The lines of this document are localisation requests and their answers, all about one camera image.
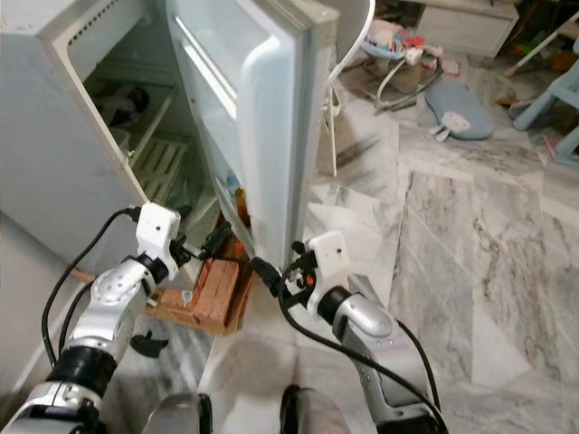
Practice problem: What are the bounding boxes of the white slatted fridge rack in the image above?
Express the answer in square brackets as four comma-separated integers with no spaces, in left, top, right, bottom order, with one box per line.
[127,136,191,204]

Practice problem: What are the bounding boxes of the white fridge cabinet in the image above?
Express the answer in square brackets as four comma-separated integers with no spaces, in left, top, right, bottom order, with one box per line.
[0,0,236,272]

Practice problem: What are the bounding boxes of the orange drink bottle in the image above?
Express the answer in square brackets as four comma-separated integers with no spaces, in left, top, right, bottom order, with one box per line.
[233,188,254,231]

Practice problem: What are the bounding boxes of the brown wooden pallet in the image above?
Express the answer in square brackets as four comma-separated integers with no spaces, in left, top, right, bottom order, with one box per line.
[72,258,254,337]

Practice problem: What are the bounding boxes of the clear water bottle blue cap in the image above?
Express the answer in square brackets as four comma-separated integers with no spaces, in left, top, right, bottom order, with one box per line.
[217,172,239,213]

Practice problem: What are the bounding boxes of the dark grey food bowl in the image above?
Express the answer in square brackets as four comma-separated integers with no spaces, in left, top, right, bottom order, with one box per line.
[113,86,150,126]

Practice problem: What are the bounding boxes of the grey left robot leg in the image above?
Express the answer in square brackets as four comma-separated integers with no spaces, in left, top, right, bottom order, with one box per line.
[140,393,209,434]

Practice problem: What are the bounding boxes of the blue grey oval cushion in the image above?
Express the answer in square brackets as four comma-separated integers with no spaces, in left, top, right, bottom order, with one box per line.
[423,80,497,143]

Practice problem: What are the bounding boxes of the baby bouncer seat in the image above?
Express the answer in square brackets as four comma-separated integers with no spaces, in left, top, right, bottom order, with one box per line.
[362,18,444,114]

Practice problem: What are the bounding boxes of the white low cabinet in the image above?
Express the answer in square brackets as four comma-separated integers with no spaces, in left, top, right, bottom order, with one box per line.
[416,0,521,60]

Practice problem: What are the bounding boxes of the light blue plastic stool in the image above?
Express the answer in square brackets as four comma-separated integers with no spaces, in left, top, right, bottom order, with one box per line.
[511,63,579,168]

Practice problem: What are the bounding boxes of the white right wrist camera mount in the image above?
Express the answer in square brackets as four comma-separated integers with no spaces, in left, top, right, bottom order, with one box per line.
[306,231,354,290]

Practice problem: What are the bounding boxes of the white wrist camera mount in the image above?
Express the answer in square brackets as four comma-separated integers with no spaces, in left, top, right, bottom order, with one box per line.
[306,231,354,290]
[136,203,182,263]

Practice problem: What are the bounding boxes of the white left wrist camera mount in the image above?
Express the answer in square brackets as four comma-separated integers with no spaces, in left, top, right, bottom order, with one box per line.
[136,203,182,263]

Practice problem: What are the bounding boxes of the short black left arm cable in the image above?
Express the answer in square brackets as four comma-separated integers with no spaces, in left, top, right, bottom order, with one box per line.
[59,280,96,363]

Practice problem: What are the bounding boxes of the short black arm cable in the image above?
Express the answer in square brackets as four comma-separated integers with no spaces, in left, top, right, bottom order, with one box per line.
[59,280,96,363]
[396,318,441,408]

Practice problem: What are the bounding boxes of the short black right arm cable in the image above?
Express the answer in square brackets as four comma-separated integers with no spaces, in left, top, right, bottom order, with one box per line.
[396,318,441,408]

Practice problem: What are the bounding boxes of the white tube frame chair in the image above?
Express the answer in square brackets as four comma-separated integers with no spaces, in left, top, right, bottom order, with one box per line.
[312,0,376,177]

